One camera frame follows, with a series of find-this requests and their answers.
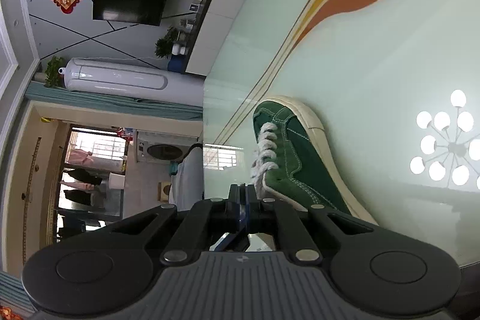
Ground washing machine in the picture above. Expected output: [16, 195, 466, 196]
[134, 131, 198, 164]

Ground white standing air conditioner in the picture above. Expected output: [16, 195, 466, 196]
[58, 58, 203, 107]

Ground green canvas sneaker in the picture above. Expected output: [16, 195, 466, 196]
[252, 96, 377, 225]

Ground teal curtain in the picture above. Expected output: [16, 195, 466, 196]
[25, 81, 203, 121]

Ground white shoelace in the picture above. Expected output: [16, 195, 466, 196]
[250, 122, 279, 199]

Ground potted plant in white pot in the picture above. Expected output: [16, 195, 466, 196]
[154, 27, 186, 58]

